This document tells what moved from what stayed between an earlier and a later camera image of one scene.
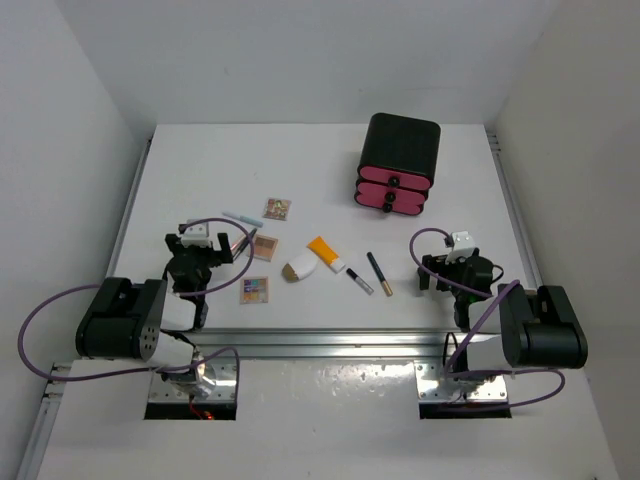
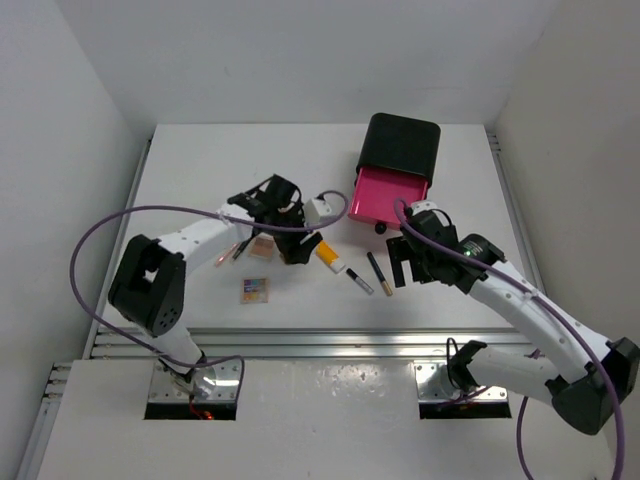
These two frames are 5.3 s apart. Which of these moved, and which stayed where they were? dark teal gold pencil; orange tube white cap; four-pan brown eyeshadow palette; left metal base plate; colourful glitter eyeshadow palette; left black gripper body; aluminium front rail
Moved: left black gripper body
Stayed: colourful glitter eyeshadow palette; four-pan brown eyeshadow palette; left metal base plate; aluminium front rail; orange tube white cap; dark teal gold pencil
